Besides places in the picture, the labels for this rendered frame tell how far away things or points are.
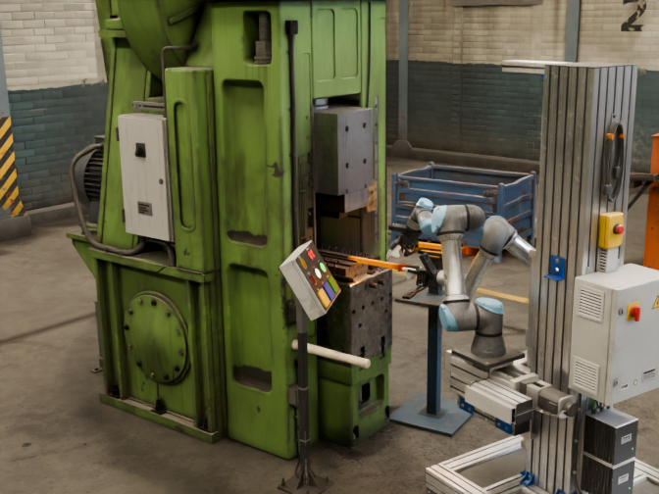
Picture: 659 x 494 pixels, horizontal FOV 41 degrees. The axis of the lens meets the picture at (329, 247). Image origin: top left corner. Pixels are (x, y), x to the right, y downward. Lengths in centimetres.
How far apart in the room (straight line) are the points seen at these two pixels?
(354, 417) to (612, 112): 213
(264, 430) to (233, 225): 109
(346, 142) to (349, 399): 134
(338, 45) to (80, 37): 623
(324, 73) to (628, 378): 203
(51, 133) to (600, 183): 758
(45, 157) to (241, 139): 599
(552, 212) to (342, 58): 146
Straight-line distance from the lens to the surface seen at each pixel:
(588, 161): 352
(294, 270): 389
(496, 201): 815
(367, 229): 486
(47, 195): 1033
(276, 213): 430
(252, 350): 471
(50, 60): 1026
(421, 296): 486
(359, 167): 449
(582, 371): 367
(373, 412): 490
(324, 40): 445
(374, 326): 471
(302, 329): 414
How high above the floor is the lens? 225
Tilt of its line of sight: 15 degrees down
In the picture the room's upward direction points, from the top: 1 degrees counter-clockwise
